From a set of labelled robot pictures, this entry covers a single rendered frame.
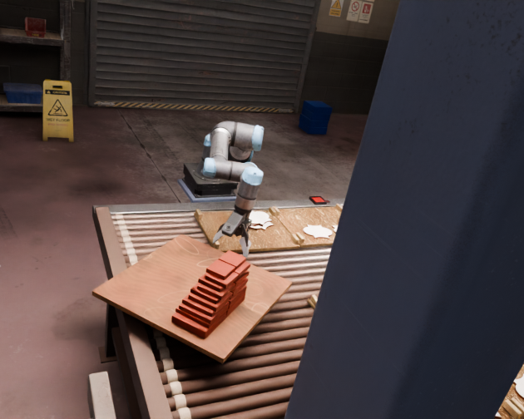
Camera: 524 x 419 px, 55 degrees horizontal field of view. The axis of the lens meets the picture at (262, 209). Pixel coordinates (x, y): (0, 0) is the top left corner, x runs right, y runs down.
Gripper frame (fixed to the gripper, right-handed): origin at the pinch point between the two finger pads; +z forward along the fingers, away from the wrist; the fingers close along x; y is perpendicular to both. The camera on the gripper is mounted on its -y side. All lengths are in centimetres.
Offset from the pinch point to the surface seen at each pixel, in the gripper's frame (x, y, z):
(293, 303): -31.4, 0.0, 8.3
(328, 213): -20, 84, -1
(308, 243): -22, 46, 3
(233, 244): 6.2, 21.4, 7.3
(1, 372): 94, -14, 111
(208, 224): 23.2, 29.1, 7.8
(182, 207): 43, 40, 10
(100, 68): 354, 363, 44
